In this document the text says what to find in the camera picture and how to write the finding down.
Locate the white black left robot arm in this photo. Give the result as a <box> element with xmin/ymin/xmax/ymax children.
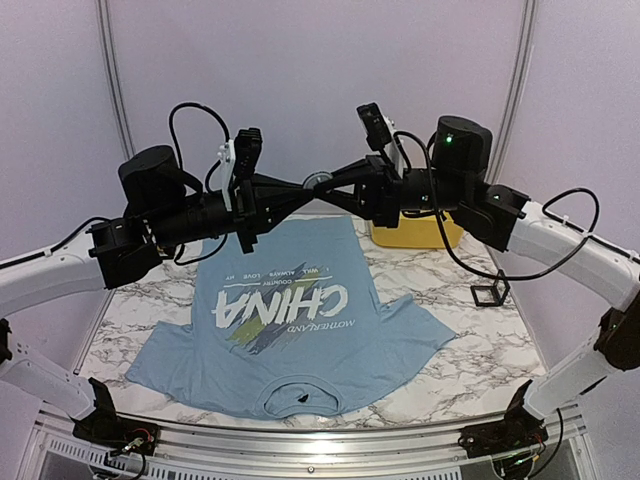
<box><xmin>1</xmin><ymin>141</ymin><xmax>313</xmax><ymax>448</ymax></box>

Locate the light blue printed t-shirt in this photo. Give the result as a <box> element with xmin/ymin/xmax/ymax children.
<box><xmin>126</xmin><ymin>217</ymin><xmax>454</xmax><ymax>420</ymax></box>

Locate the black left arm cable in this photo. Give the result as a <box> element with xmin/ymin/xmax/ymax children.
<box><xmin>167</xmin><ymin>102</ymin><xmax>234</xmax><ymax>266</ymax></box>

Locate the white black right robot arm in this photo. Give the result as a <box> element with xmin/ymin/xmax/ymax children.
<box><xmin>305</xmin><ymin>114</ymin><xmax>639</xmax><ymax>457</ymax></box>

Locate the aluminium frame post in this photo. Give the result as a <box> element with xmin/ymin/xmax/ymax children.
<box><xmin>487</xmin><ymin>0</ymin><xmax>539</xmax><ymax>183</ymax></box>
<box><xmin>95</xmin><ymin>0</ymin><xmax>136</xmax><ymax>159</ymax></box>

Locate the black display case right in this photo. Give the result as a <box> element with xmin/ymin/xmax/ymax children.
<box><xmin>470</xmin><ymin>269</ymin><xmax>511</xmax><ymax>308</ymax></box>

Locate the yellow plastic basket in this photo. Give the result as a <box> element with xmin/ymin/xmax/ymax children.
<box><xmin>369</xmin><ymin>214</ymin><xmax>445</xmax><ymax>249</ymax></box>

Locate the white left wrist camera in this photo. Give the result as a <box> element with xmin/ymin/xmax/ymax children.
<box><xmin>219</xmin><ymin>127</ymin><xmax>263</xmax><ymax>211</ymax></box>

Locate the aluminium frame post right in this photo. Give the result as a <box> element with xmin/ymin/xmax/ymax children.
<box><xmin>487</xmin><ymin>0</ymin><xmax>539</xmax><ymax>183</ymax></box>

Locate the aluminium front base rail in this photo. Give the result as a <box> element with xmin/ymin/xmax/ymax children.
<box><xmin>17</xmin><ymin>405</ymin><xmax>598</xmax><ymax>479</ymax></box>

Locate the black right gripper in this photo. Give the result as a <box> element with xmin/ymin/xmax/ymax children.
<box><xmin>313</xmin><ymin>153</ymin><xmax>469</xmax><ymax>228</ymax></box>

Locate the round blue gold brooch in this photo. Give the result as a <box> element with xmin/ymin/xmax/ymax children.
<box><xmin>303</xmin><ymin>171</ymin><xmax>333</xmax><ymax>190</ymax></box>

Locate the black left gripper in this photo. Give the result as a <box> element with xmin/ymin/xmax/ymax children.
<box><xmin>150</xmin><ymin>174</ymin><xmax>316</xmax><ymax>255</ymax></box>

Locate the aluminium frame post left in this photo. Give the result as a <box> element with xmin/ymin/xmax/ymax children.
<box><xmin>95</xmin><ymin>0</ymin><xmax>136</xmax><ymax>159</ymax></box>

